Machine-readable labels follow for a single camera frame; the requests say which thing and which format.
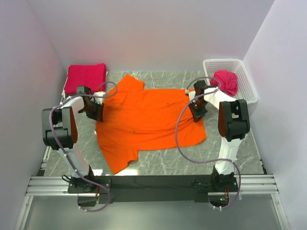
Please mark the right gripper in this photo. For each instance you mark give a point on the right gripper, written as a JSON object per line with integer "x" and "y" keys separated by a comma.
{"x": 198, "y": 112}

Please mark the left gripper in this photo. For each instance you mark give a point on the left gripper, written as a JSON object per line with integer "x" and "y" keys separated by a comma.
{"x": 96, "y": 112}

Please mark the orange t shirt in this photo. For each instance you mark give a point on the orange t shirt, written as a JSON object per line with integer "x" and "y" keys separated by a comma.
{"x": 137, "y": 119}

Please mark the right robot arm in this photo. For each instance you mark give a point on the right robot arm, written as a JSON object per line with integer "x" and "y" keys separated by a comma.
{"x": 233, "y": 125}

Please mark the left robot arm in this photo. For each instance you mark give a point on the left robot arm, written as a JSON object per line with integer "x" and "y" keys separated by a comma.
{"x": 59, "y": 132}

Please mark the folded crimson t shirt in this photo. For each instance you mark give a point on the folded crimson t shirt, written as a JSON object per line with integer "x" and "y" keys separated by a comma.
{"x": 92, "y": 76}

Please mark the crumpled crimson t shirt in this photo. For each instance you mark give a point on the crumpled crimson t shirt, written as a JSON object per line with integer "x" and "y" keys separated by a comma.
{"x": 226, "y": 80}

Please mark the white plastic basket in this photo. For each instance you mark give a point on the white plastic basket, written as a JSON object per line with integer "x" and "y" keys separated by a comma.
{"x": 246, "y": 88}

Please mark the black base beam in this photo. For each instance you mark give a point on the black base beam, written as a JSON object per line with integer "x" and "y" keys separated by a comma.
{"x": 155, "y": 188}

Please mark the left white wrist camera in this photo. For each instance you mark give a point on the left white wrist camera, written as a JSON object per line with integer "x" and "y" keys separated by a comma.
{"x": 99, "y": 97}

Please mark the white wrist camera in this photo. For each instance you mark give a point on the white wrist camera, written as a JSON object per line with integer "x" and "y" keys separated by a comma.
{"x": 99, "y": 97}
{"x": 190, "y": 93}

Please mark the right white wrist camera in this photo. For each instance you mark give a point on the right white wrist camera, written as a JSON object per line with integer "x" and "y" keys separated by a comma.
{"x": 190, "y": 93}

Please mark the aluminium rail frame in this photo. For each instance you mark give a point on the aluminium rail frame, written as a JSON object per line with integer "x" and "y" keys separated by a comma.
{"x": 48, "y": 207}

